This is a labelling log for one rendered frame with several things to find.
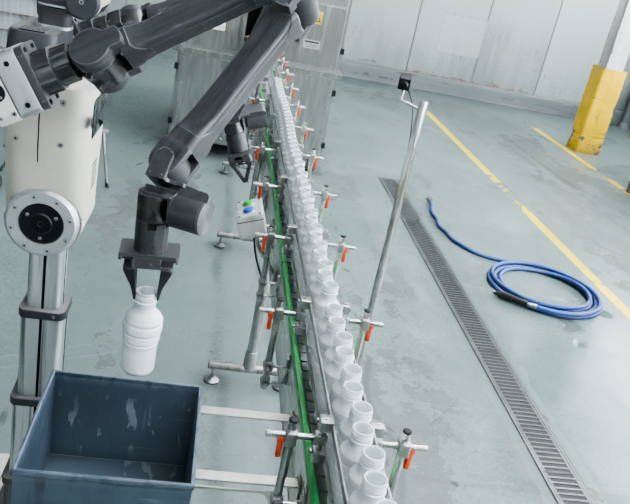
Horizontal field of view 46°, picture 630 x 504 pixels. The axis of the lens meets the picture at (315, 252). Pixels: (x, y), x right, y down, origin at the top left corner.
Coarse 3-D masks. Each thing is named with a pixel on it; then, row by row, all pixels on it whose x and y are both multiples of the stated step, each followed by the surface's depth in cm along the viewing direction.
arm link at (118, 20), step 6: (114, 12) 177; (120, 12) 178; (126, 12) 178; (132, 12) 177; (138, 12) 178; (144, 12) 180; (108, 18) 176; (114, 18) 176; (120, 18) 176; (126, 18) 176; (132, 18) 176; (138, 18) 176; (144, 18) 178; (108, 24) 176; (114, 24) 175; (120, 24) 175
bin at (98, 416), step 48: (48, 384) 149; (96, 384) 156; (144, 384) 157; (48, 432) 156; (96, 432) 161; (144, 432) 162; (192, 432) 160; (48, 480) 127; (96, 480) 128; (144, 480) 129; (192, 480) 132; (240, 480) 137; (288, 480) 140
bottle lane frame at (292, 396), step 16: (272, 176) 288; (272, 192) 273; (272, 208) 266; (272, 256) 244; (272, 288) 231; (288, 288) 200; (272, 304) 225; (288, 304) 191; (288, 320) 185; (288, 336) 182; (288, 352) 178; (288, 384) 171; (288, 400) 168; (304, 400) 153; (304, 416) 148; (304, 432) 143; (304, 448) 140; (304, 464) 138; (304, 480) 136; (288, 496) 150
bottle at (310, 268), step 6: (312, 252) 184; (318, 252) 186; (324, 252) 185; (312, 258) 184; (318, 258) 182; (324, 258) 183; (306, 264) 186; (312, 264) 184; (306, 270) 184; (312, 270) 183; (306, 276) 184; (300, 288) 188; (300, 294) 187
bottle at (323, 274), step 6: (318, 270) 173; (324, 270) 175; (318, 276) 172; (324, 276) 172; (330, 276) 172; (318, 282) 172; (312, 288) 173; (318, 288) 173; (312, 294) 173; (318, 294) 172; (312, 300) 173; (312, 306) 174; (306, 312) 175; (306, 318) 176; (306, 324) 176; (306, 330) 176
